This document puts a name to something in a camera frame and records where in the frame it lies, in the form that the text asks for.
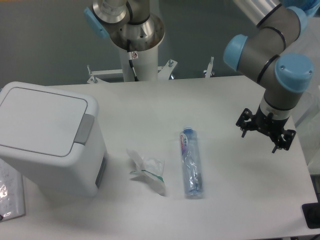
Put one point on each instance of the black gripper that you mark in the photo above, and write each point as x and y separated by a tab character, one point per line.
267	125

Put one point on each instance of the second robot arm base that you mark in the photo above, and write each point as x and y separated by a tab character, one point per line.
128	23

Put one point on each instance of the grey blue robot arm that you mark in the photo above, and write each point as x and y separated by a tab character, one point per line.
264	60

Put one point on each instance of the white trash can body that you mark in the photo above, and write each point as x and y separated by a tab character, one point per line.
79	172

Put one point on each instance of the white trash can lid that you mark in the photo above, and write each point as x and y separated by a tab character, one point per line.
42	121

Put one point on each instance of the clear plastic water bottle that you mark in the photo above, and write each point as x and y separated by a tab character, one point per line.
191	164

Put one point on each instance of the black device at table edge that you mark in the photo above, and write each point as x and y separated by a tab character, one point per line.
311	212

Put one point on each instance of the crumpled white plastic wrapper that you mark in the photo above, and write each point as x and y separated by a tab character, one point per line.
151	168

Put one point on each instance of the white notebook in plastic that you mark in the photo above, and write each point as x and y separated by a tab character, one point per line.
12	195

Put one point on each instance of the white table clamp bracket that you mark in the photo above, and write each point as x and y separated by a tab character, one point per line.
209	71

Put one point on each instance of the white metal mounting frame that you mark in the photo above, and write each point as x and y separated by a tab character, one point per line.
164	73

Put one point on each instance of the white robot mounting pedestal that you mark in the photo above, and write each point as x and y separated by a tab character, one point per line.
141	60

